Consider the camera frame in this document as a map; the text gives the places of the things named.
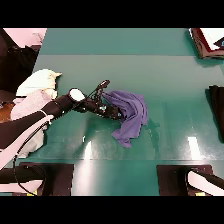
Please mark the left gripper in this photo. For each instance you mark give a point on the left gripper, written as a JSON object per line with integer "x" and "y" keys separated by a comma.
{"x": 100, "y": 109}

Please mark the purple T-shirt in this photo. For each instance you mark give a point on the purple T-shirt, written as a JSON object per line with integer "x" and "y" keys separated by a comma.
{"x": 133, "y": 111}

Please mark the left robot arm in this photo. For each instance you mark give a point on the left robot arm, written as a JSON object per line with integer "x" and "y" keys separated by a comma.
{"x": 23, "y": 125}

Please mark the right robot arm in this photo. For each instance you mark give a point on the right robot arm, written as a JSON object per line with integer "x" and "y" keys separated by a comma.
{"x": 203, "y": 180}

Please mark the pale pink garment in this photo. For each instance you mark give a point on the pale pink garment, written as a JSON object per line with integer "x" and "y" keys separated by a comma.
{"x": 28, "y": 105}

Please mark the black garment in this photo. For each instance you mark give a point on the black garment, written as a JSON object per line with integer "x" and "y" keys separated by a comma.
{"x": 218, "y": 110}

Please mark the white folded garment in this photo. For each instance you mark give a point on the white folded garment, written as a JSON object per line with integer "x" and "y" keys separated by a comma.
{"x": 211, "y": 36}

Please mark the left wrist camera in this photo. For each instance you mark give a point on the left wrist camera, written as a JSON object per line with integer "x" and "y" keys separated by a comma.
{"x": 101, "y": 85}

